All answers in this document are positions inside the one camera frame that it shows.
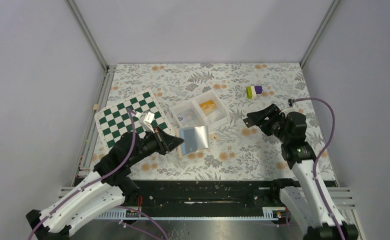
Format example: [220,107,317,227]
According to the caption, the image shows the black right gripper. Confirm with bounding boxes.
[246,103,291,143]

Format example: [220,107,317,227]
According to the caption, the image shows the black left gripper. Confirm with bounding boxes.
[128,125,185,167]

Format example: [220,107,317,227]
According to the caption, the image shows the beige leather card holder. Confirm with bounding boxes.
[176,125,211,157]

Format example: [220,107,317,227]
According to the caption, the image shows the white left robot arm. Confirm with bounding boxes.
[26,127,184,240]

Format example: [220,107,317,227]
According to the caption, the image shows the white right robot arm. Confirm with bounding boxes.
[244,104,360,240]

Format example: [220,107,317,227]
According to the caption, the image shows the white VIP card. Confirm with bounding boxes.
[177,109,197,125]

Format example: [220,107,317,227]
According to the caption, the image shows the orange gold card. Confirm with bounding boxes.
[199,100,217,116]

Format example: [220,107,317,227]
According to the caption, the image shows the green white purple toy block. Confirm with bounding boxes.
[246,85,263,99]

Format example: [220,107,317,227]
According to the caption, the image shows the white two-compartment plastic bin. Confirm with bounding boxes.
[170,90,230,131]

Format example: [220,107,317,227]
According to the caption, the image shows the green and white chessboard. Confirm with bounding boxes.
[94,90,173,154]

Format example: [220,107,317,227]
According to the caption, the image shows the small wooden block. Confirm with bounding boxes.
[92,104,99,111]

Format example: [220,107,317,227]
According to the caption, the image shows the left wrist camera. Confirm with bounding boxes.
[138,111,155,133]

